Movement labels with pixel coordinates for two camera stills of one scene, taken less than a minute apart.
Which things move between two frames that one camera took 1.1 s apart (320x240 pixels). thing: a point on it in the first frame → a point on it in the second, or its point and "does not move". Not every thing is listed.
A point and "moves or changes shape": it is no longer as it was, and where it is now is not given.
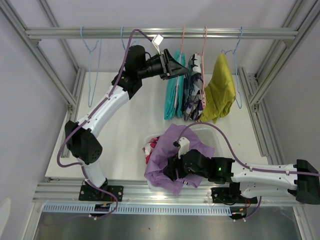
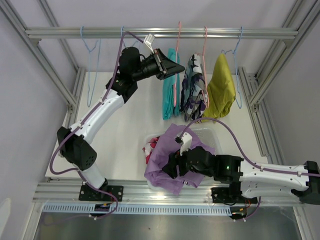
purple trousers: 164,146 does not move
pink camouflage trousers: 149,147 does not move
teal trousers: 174,88 moves or changes shape
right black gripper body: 183,170 does not move
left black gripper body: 157,67 does not move
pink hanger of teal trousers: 178,84 → 176,54
